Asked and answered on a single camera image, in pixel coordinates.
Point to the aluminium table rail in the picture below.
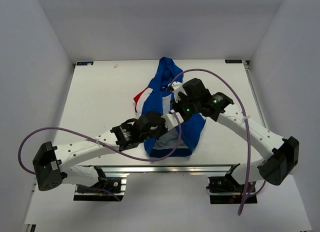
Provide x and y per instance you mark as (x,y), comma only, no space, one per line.
(165,169)
(246,65)

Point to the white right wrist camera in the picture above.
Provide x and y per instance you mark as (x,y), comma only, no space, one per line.
(178,91)

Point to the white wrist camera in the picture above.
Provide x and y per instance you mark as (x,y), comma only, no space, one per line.
(178,91)
(172,120)

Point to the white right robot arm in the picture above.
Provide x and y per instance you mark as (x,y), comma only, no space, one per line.
(279,155)

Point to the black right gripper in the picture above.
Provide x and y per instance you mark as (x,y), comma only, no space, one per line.
(183,97)

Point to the blue corner label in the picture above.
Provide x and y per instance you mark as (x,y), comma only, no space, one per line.
(233,61)
(84,63)

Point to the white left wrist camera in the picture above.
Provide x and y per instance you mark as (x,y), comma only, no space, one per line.
(172,120)

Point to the blue right corner label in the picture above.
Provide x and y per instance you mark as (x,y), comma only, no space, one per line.
(233,61)

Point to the aluminium table front rail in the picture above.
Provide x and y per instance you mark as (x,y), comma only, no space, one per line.
(165,169)

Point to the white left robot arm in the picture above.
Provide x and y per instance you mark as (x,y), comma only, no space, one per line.
(62,164)

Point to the blue left corner label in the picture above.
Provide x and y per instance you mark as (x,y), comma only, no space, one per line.
(84,63)

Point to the aluminium table right rail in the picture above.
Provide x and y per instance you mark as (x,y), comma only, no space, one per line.
(246,65)

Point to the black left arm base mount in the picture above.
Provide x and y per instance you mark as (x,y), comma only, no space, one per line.
(110,187)

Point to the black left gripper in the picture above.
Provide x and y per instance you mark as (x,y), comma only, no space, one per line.
(164,128)

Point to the blue white red jacket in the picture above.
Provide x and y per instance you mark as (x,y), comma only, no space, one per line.
(155,97)

